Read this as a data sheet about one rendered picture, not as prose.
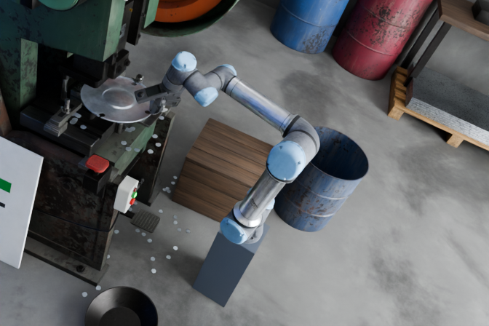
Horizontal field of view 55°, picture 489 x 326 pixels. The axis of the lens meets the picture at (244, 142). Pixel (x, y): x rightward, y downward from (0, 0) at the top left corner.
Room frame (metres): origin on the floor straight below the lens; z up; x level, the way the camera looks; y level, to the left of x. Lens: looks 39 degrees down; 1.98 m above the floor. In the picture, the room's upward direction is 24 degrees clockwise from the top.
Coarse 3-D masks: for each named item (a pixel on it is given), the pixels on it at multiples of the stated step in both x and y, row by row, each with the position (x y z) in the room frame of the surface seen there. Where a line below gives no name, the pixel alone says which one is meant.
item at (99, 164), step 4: (92, 156) 1.11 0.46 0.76; (96, 156) 1.12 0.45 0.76; (88, 160) 1.09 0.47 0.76; (92, 160) 1.10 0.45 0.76; (96, 160) 1.10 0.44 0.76; (100, 160) 1.11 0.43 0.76; (104, 160) 1.12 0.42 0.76; (88, 164) 1.07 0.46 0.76; (92, 164) 1.08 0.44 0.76; (96, 164) 1.08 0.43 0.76; (100, 164) 1.09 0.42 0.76; (104, 164) 1.10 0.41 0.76; (108, 164) 1.11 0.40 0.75; (92, 168) 1.07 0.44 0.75; (96, 168) 1.07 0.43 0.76; (100, 168) 1.08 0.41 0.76; (104, 168) 1.08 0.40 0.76
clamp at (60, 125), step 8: (72, 104) 1.32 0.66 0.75; (80, 104) 1.34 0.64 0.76; (64, 112) 1.26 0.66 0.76; (72, 112) 1.28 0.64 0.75; (48, 120) 1.21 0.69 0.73; (56, 120) 1.21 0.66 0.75; (64, 120) 1.23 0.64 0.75; (48, 128) 1.19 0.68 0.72; (56, 128) 1.19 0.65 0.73; (64, 128) 1.22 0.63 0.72
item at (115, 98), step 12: (84, 84) 1.42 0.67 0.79; (108, 84) 1.49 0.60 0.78; (120, 84) 1.52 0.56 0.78; (84, 96) 1.36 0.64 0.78; (96, 96) 1.39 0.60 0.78; (108, 96) 1.41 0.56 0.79; (120, 96) 1.44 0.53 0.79; (132, 96) 1.47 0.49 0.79; (96, 108) 1.32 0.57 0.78; (108, 108) 1.35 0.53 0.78; (120, 108) 1.38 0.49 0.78; (132, 108) 1.41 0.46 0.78; (144, 108) 1.44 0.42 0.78; (108, 120) 1.29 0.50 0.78; (120, 120) 1.32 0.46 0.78; (132, 120) 1.34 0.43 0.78
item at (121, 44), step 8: (128, 0) 1.49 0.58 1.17; (128, 8) 1.47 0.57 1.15; (128, 16) 1.48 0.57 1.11; (128, 24) 1.49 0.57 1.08; (120, 40) 1.45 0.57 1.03; (120, 48) 1.46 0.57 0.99; (80, 56) 1.36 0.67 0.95; (120, 56) 1.43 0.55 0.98; (128, 56) 1.48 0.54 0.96; (80, 64) 1.36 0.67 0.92; (88, 64) 1.36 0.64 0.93; (96, 64) 1.36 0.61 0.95; (104, 64) 1.36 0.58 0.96; (120, 64) 1.41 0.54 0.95; (128, 64) 1.46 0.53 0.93; (88, 72) 1.36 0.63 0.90; (96, 72) 1.36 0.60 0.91; (104, 72) 1.36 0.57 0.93; (112, 72) 1.38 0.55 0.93; (120, 72) 1.40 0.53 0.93
